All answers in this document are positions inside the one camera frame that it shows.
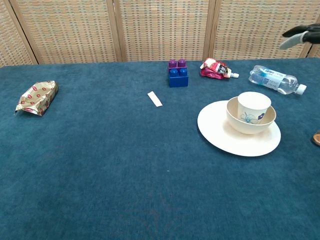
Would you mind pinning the blue building block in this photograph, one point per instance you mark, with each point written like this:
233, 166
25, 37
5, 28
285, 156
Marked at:
178, 80

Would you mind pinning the gold snack bag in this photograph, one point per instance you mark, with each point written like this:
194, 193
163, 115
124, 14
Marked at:
36, 98

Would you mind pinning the paper cup with blue flowers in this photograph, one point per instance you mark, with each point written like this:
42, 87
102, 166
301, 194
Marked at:
253, 105

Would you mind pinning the clear plastic water bottle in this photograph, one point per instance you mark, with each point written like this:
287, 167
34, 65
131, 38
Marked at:
272, 80

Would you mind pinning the pale pink paper strip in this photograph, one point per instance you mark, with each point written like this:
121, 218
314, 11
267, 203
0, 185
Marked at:
155, 99

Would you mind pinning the blue tablecloth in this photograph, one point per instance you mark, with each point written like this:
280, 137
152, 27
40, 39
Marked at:
100, 162

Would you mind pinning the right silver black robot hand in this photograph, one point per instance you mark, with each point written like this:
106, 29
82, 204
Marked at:
312, 33

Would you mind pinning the purple building block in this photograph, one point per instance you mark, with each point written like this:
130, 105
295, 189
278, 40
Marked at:
173, 64

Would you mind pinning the off-white bowl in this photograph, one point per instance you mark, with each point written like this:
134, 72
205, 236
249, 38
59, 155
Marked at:
240, 126

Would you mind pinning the woven folding screen panel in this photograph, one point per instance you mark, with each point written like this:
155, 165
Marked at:
10, 42
67, 30
250, 30
162, 30
317, 52

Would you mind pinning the red drink pouch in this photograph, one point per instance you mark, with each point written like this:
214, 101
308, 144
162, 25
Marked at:
212, 70

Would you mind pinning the white paper plate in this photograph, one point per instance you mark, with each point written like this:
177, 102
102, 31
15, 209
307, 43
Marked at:
212, 130

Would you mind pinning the small brown object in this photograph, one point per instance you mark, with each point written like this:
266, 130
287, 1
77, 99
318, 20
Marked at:
317, 138

